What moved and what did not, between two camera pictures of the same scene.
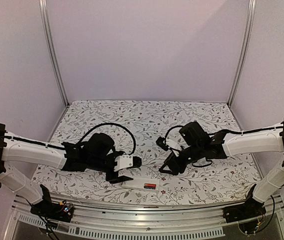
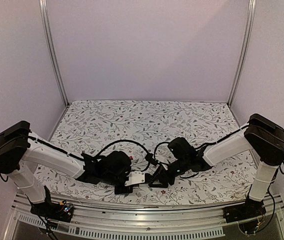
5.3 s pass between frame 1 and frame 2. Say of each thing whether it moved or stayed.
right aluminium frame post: stayed
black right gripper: moved
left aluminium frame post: stayed
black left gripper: moved
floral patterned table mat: stayed
